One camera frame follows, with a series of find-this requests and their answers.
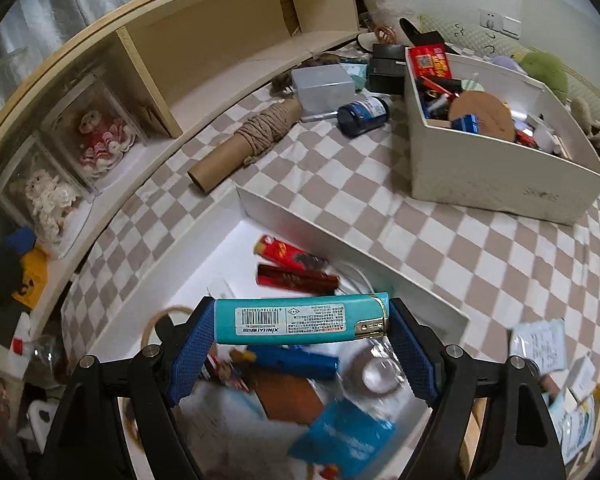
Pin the brown furry cloth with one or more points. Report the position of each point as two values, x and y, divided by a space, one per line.
282 82

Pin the yellow box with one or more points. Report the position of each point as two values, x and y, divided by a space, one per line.
32 280

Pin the small white box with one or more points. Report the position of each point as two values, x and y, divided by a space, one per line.
582 372

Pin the dark plush toy blue cap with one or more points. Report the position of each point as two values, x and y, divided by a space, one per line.
5 270

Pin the white medicine sachet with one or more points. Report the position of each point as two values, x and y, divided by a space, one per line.
537 347

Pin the red patterned lighter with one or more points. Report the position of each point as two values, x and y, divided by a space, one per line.
290 254

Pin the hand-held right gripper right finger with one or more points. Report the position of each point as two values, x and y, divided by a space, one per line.
410 355

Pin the beige plush toy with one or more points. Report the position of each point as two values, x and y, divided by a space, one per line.
582 110

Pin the grey plastic box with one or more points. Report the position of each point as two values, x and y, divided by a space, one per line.
322 90

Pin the purple plush toy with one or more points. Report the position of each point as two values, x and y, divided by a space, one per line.
505 64

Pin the round cork coaster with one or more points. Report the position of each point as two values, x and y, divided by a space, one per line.
485 115

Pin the dark blue bottle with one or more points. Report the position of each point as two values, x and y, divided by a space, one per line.
360 115

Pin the teal lighter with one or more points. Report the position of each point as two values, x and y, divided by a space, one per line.
290 320

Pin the green plush toy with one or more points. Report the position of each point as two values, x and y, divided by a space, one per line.
545 70

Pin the blue sachet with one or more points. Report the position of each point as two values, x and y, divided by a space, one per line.
342 440

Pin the brown leather piece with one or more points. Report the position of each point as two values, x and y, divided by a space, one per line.
287 400

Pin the teal tissue pack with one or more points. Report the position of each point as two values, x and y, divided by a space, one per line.
355 75

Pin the black angular pouch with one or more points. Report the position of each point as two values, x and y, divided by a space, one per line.
420 35

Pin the dark red lighter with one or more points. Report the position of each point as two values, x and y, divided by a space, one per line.
295 279

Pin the blue lighter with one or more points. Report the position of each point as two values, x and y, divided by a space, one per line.
295 362

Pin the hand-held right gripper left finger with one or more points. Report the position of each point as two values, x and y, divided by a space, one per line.
195 350

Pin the red snack packet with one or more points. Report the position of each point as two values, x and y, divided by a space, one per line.
430 62

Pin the white wall switch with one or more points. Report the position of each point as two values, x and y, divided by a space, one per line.
511 26

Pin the white wall socket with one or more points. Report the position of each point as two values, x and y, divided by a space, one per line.
489 19

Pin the white-dressed bunny doll case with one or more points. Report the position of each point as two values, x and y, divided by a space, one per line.
45 200

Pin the translucent tape roll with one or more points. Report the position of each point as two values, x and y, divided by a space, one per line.
375 372

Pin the wooden shelf unit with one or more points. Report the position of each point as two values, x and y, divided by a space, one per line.
205 60

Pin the white shallow box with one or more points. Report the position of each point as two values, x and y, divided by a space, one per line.
220 260

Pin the brown woven knot ornament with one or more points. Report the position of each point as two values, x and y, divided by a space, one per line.
384 34

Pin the red-dressed bear doll case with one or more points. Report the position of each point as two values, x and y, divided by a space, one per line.
100 135

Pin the round panda coaster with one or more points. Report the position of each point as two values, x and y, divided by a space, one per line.
151 321

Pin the plastic bottle red cap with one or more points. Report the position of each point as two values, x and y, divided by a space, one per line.
45 360

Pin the cardboard tube with twine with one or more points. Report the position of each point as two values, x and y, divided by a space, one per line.
220 160

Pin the white shoe box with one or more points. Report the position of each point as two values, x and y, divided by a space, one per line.
480 185

